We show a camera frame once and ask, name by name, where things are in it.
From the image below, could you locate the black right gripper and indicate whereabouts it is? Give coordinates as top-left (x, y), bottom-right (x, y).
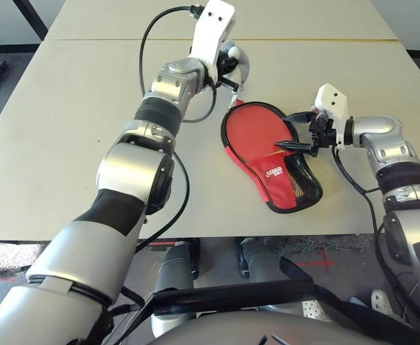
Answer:
top-left (275, 110), bottom-right (337, 158)

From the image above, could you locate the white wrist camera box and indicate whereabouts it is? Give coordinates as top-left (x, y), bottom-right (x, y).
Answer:
top-left (312, 83), bottom-right (351, 149)
top-left (188, 0), bottom-right (237, 86)

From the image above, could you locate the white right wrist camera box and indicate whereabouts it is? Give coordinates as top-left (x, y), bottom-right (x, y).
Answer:
top-left (312, 83), bottom-right (351, 149)

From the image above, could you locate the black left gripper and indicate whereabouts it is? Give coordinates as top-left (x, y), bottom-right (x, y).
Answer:
top-left (215, 46), bottom-right (242, 92)

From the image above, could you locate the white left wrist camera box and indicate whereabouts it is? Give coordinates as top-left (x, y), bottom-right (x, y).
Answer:
top-left (188, 0), bottom-right (237, 86)

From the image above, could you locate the black metal frame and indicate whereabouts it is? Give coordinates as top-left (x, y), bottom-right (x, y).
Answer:
top-left (15, 0), bottom-right (49, 40)

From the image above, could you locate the grey right robot leg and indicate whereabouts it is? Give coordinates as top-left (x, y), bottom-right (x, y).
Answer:
top-left (237, 236), bottom-right (290, 285)

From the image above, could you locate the grey speckled foam mat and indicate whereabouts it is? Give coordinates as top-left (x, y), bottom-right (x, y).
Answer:
top-left (0, 240), bottom-right (49, 280)

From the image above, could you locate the red black paddle case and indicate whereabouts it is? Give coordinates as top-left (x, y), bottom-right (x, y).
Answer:
top-left (219, 100), bottom-right (324, 216)

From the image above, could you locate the black torso harness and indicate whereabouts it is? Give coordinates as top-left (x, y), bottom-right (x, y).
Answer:
top-left (152, 255), bottom-right (420, 345)

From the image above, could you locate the grey robot leg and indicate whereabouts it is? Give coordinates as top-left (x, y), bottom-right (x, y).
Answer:
top-left (157, 240), bottom-right (200, 292)
top-left (237, 236), bottom-right (290, 285)

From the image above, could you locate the white perforated shoe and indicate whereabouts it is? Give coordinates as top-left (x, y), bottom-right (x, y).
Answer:
top-left (301, 299), bottom-right (324, 319)
top-left (370, 288), bottom-right (394, 317)

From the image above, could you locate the dark speckled foam mat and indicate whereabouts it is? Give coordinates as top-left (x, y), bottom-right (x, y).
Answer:
top-left (267, 235), bottom-right (340, 256)

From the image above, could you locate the grey left robot leg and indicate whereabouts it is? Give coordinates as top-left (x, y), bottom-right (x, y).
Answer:
top-left (157, 240), bottom-right (200, 292)

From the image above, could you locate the grey robot torso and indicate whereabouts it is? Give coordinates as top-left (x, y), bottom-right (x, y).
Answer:
top-left (152, 310), bottom-right (376, 345)

